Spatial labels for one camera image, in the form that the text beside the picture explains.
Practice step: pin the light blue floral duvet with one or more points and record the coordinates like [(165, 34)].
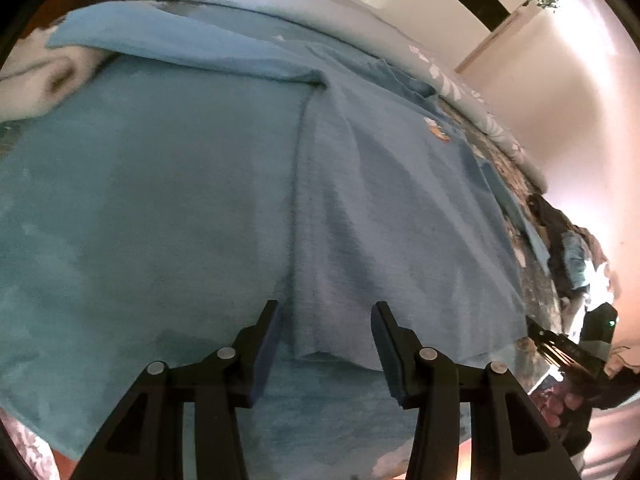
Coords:
[(320, 15)]

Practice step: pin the light blue t-shirt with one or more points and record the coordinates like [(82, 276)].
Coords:
[(390, 220)]

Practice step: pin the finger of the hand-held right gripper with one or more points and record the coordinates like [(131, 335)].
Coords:
[(546, 342)]

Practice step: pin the pile of dark clothes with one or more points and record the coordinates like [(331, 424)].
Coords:
[(570, 255)]

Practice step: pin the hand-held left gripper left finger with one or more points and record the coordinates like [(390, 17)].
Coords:
[(265, 356)]

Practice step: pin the person's right hand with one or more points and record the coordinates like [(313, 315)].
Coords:
[(562, 407)]

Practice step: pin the teal plush blanket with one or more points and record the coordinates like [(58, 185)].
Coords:
[(150, 220)]

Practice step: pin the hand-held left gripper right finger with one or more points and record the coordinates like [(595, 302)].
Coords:
[(387, 356)]

